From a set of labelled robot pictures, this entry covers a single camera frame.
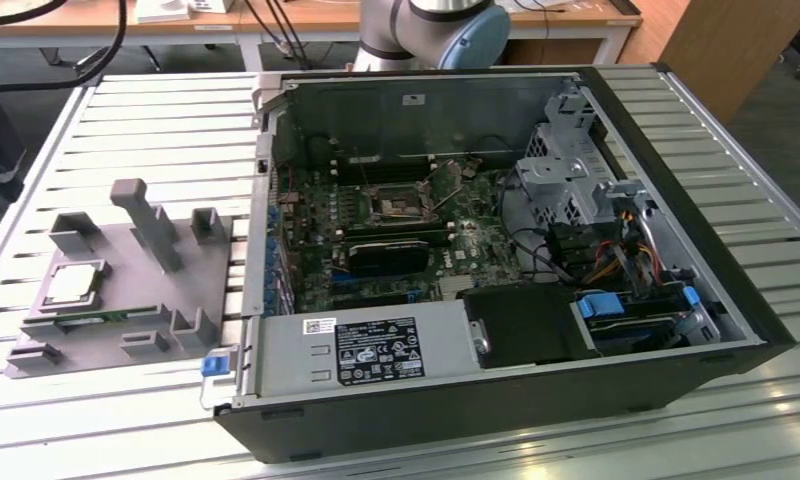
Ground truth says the metal socket cover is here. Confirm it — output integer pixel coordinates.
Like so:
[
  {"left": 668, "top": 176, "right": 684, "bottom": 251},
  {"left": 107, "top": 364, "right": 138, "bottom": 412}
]
[{"left": 417, "top": 157, "right": 469, "bottom": 221}]

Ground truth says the silver CPU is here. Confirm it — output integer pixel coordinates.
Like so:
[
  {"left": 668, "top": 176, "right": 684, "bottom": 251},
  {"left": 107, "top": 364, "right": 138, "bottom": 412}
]
[{"left": 43, "top": 263, "right": 102, "bottom": 305}]

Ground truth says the CPU socket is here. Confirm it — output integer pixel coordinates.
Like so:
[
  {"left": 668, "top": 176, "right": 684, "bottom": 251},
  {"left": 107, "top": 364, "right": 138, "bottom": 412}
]
[{"left": 366, "top": 182, "right": 438, "bottom": 225}]

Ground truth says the black RAM slot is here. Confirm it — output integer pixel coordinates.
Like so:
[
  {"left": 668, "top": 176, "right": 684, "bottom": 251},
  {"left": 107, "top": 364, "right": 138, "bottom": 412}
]
[
  {"left": 341, "top": 222, "right": 456, "bottom": 235},
  {"left": 335, "top": 160, "right": 438, "bottom": 169},
  {"left": 342, "top": 231, "right": 456, "bottom": 244},
  {"left": 341, "top": 227, "right": 456, "bottom": 240},
  {"left": 335, "top": 170, "right": 438, "bottom": 180},
  {"left": 335, "top": 165, "right": 438, "bottom": 174}
]

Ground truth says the black graphics card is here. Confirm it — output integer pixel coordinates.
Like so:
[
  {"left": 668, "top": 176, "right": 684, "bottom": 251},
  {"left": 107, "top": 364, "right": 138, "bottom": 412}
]
[{"left": 335, "top": 239, "right": 434, "bottom": 279}]

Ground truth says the green motherboard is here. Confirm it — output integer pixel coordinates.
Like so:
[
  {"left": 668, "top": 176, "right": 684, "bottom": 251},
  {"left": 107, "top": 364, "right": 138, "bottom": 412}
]
[{"left": 271, "top": 159, "right": 528, "bottom": 314}]

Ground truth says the black drive bay cover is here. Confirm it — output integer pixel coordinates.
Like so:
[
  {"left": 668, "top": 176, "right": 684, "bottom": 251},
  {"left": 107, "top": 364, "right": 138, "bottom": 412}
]
[{"left": 461, "top": 284, "right": 600, "bottom": 370}]

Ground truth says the silver drive cage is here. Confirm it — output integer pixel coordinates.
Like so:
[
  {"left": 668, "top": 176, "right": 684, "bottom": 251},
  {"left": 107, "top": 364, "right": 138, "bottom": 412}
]
[{"left": 510, "top": 79, "right": 658, "bottom": 227}]

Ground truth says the silver power supply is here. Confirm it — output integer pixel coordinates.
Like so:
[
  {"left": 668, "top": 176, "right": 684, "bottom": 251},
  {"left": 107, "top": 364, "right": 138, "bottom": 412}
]
[{"left": 235, "top": 302, "right": 481, "bottom": 401}]

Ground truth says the blue disk carrier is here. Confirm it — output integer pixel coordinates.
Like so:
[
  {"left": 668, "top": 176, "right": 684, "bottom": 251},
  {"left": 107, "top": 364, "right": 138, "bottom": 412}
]
[{"left": 574, "top": 293, "right": 625, "bottom": 319}]

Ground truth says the blue case latch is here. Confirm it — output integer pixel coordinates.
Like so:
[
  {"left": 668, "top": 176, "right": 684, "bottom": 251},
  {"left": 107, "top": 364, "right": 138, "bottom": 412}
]
[{"left": 201, "top": 351, "right": 233, "bottom": 380}]

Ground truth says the black PC case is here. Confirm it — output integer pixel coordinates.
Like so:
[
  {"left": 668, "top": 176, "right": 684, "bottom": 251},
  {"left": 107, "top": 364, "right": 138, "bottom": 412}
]
[{"left": 210, "top": 63, "right": 796, "bottom": 464}]

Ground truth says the grey parts rack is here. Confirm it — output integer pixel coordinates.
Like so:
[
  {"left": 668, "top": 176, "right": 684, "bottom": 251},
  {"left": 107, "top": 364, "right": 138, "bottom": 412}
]
[{"left": 2, "top": 177, "right": 241, "bottom": 381}]

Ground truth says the green RAM stick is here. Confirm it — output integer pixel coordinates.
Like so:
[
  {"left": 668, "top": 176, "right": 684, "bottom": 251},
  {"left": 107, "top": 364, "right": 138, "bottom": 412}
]
[{"left": 51, "top": 309, "right": 134, "bottom": 327}]

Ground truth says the wooden desk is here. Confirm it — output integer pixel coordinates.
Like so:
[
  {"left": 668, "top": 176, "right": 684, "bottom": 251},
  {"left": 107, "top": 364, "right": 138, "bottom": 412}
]
[
  {"left": 0, "top": 0, "right": 245, "bottom": 51},
  {"left": 237, "top": 0, "right": 645, "bottom": 74}
]

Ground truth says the white box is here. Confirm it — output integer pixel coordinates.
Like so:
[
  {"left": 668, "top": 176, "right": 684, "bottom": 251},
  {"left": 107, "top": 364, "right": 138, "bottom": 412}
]
[{"left": 135, "top": 0, "right": 195, "bottom": 25}]

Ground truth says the wooden cabinet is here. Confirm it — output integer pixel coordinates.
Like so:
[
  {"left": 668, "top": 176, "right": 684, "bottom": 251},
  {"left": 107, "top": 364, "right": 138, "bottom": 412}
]
[{"left": 617, "top": 0, "right": 800, "bottom": 126}]

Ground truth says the yellow orange wire bundle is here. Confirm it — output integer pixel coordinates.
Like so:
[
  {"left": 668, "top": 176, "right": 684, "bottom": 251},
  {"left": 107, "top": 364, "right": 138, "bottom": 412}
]
[{"left": 589, "top": 212, "right": 665, "bottom": 289}]

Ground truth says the thick black cable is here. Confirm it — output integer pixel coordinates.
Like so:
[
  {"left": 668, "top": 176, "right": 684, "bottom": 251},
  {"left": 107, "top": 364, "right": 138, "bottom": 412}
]
[{"left": 0, "top": 0, "right": 141, "bottom": 96}]

